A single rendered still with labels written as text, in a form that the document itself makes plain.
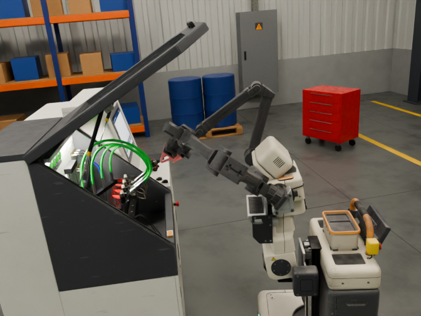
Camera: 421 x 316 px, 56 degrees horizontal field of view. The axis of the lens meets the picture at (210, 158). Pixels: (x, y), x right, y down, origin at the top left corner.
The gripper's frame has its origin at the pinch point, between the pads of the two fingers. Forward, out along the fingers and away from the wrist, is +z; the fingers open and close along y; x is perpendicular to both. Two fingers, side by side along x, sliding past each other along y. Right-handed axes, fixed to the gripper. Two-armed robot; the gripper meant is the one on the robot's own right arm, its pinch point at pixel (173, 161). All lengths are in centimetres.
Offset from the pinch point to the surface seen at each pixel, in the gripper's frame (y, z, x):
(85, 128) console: 52, 24, -10
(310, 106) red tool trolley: -128, -34, -391
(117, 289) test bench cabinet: -16, 48, 54
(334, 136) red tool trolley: -177, -27, -360
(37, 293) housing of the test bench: 12, 70, 64
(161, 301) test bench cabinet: -38, 42, 49
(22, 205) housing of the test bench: 42, 35, 62
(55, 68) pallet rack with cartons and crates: 223, 196, -426
